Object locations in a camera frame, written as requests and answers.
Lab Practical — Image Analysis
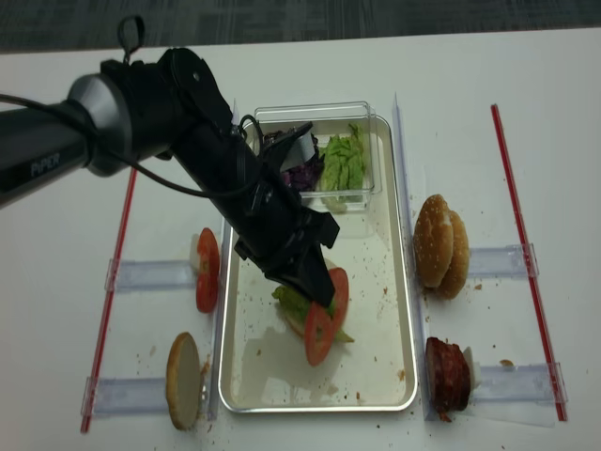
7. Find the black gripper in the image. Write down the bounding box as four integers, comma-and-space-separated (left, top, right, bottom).
214, 173, 340, 306

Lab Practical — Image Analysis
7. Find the tomato slice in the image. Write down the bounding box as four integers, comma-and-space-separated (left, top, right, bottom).
196, 227, 220, 314
304, 303, 334, 366

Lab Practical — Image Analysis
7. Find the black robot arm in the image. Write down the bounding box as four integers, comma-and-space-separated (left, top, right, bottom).
1, 48, 339, 306

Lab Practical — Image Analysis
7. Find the green lettuce leaf on bun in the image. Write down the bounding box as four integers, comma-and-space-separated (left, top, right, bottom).
272, 286, 349, 334

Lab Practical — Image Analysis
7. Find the green lettuce pile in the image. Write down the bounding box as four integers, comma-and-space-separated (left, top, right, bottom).
319, 122, 366, 192

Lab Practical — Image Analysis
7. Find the brown meat patty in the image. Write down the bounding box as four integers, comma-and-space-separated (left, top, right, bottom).
425, 337, 471, 423

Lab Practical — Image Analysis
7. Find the bottom bun slice on tray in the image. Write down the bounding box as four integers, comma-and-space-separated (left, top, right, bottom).
280, 257, 348, 340

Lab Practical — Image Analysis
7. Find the white metal tray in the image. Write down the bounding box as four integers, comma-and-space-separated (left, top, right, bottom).
218, 117, 417, 413

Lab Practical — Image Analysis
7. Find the purple cabbage pile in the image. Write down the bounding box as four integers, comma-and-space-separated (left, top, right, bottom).
260, 131, 324, 192

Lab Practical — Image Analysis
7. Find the clear plastic container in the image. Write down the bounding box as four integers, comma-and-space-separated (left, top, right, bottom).
255, 101, 381, 214

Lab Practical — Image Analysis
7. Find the front sesame bun top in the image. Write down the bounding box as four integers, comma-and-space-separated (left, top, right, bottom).
413, 194, 454, 288

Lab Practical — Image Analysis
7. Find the sesame bun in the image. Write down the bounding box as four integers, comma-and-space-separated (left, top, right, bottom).
413, 194, 454, 288
438, 210, 470, 300

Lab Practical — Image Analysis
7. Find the rear sesame bun top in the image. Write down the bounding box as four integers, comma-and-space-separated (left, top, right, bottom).
438, 210, 470, 300

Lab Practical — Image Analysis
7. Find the upright bun half left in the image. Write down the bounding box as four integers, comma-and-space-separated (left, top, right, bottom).
165, 332, 202, 430

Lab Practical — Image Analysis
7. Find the clear left cross divider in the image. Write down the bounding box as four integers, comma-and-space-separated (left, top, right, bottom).
115, 259, 196, 292

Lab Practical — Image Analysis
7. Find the clear cross divider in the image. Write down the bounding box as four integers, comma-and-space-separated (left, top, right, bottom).
115, 259, 196, 292
468, 243, 539, 278

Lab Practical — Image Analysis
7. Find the white onion slice right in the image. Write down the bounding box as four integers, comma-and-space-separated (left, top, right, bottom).
463, 347, 482, 392

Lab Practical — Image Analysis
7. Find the clear right cross divider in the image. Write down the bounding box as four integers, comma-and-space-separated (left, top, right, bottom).
468, 243, 539, 278

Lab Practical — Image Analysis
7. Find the clear lower left divider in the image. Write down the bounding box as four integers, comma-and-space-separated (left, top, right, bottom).
81, 378, 168, 418

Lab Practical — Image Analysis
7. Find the clear lower right divider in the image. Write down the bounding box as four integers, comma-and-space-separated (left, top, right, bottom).
471, 362, 568, 404

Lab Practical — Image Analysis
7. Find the right red tape strip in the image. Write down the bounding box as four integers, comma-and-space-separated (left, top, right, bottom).
490, 104, 568, 422

